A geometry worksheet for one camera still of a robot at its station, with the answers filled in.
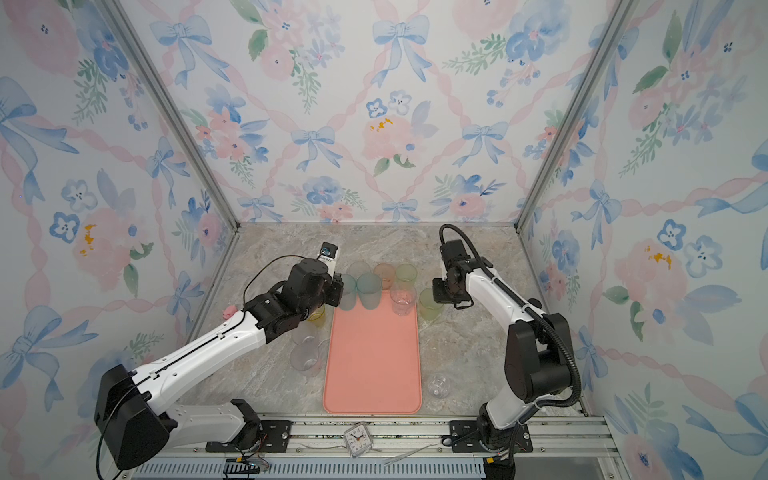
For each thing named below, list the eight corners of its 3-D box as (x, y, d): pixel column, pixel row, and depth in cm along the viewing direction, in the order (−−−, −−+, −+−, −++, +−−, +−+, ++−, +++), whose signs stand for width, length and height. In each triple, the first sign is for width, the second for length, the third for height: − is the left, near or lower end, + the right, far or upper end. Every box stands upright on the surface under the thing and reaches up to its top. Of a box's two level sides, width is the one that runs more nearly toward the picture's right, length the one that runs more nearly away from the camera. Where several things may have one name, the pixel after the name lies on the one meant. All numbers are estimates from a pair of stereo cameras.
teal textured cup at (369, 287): (358, 309, 98) (355, 293, 90) (359, 290, 103) (357, 273, 95) (382, 309, 98) (381, 293, 90) (382, 290, 103) (382, 273, 95)
